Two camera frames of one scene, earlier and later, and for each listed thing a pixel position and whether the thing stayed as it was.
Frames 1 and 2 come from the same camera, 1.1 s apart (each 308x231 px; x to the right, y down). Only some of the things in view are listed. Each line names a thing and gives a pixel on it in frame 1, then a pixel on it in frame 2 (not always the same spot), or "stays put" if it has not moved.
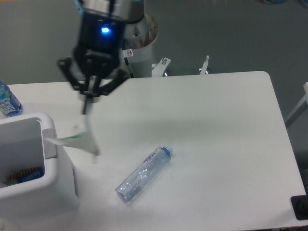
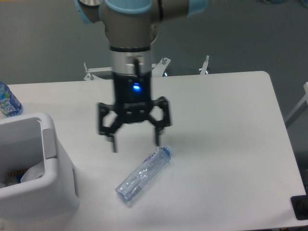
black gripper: [97, 53] -> [133, 92]
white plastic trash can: [52, 198] stays put
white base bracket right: [203, 69] stays put
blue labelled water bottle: [10, 105] stays put
